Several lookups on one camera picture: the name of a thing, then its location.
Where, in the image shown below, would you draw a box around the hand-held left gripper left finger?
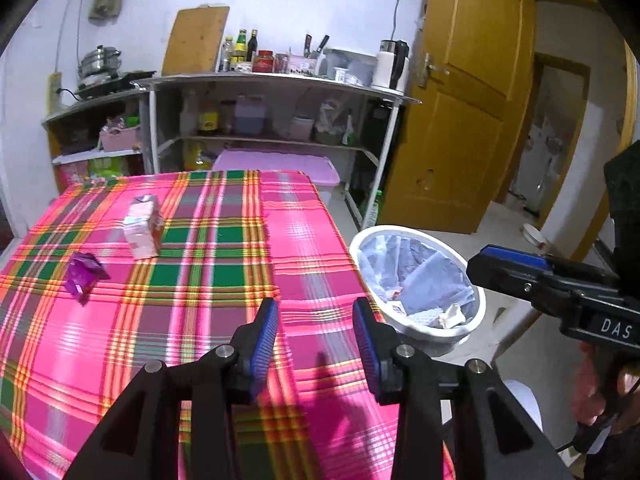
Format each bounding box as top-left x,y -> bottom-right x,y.
65,297 -> 280,480

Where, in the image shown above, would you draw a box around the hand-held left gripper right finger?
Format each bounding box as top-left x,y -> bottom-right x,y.
352,297 -> 576,480

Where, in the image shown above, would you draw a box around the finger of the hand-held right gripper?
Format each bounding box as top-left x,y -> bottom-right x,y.
480,244 -> 557,273
466,252 -> 556,307

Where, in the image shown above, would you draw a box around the white round waste bin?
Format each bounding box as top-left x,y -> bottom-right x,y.
348,226 -> 487,345

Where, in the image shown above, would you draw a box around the clear plastic bin liner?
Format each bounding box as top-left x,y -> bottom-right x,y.
360,234 -> 476,331

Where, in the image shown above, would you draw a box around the pink drink carton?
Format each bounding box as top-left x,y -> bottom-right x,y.
122,195 -> 163,261

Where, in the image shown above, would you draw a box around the person's right hand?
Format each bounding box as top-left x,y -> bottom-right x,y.
572,347 -> 631,431

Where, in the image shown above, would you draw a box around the white bowl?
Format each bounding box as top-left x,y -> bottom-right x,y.
521,224 -> 547,248

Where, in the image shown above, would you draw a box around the pink plaid tablecloth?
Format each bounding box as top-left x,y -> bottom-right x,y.
0,169 -> 456,480

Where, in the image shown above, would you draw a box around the yellow wooden door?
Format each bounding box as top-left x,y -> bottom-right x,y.
382,0 -> 536,235

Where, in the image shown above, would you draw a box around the green plastic bottle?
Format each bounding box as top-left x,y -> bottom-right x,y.
370,190 -> 385,231

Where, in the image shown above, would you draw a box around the pink lid storage box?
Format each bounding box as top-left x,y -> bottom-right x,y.
212,149 -> 341,211

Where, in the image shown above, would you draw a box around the purple wrapper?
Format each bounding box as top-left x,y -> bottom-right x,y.
64,252 -> 111,306

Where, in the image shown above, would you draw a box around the yellow food bag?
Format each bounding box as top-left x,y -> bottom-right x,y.
184,142 -> 213,171

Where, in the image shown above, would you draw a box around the clear food containers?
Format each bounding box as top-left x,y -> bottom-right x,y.
290,116 -> 316,141

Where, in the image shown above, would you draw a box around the plastic bags on shelf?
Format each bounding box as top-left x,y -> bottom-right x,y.
314,100 -> 358,145

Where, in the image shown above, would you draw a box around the purple plastic jug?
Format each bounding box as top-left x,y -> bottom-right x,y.
234,95 -> 265,135

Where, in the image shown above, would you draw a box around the white thermos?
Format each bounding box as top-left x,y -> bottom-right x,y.
371,40 -> 398,88

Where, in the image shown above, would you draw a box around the yellow label oil bottle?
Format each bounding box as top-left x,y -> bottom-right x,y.
197,105 -> 221,135

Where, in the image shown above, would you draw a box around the green box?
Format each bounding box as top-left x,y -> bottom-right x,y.
89,157 -> 126,178

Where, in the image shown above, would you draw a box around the clear plastic container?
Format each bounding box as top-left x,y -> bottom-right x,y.
322,47 -> 378,83

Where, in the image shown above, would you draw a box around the pink plastic basket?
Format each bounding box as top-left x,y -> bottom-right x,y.
98,125 -> 141,152

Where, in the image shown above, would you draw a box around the metal kitchen shelf rack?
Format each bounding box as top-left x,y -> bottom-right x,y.
136,72 -> 423,231

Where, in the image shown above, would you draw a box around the wooden side shelf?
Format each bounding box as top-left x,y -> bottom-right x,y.
42,95 -> 151,193

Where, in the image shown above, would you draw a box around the black induction cooker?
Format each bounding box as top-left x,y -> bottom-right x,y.
75,71 -> 158,101

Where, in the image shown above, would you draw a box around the wooden cutting board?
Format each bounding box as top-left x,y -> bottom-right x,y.
161,6 -> 231,77

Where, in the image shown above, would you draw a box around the steel cooking pot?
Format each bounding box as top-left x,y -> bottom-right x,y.
77,45 -> 123,81

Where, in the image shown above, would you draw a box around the yellow wooden door frame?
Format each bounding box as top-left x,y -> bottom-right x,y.
530,0 -> 636,261

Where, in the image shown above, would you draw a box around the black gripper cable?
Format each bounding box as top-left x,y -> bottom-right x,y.
555,385 -> 640,461

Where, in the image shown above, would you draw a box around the metal door handle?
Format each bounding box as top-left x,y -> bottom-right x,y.
419,52 -> 451,92

